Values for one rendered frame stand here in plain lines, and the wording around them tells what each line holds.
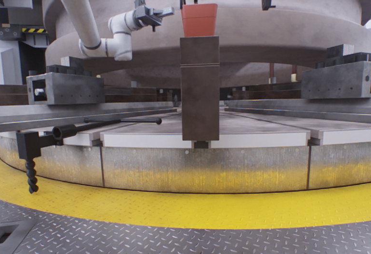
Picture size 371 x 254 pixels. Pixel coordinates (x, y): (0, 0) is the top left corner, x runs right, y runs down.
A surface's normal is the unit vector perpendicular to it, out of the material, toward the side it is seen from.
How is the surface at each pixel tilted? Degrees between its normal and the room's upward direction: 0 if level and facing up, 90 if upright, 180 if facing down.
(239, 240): 0
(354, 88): 90
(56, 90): 90
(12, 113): 71
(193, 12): 97
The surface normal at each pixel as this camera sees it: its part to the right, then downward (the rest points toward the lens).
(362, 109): -0.95, 0.06
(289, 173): 0.07, 0.12
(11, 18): 0.30, 0.11
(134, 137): -0.20, 0.13
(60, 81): 0.89, 0.04
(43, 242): -0.02, -0.99
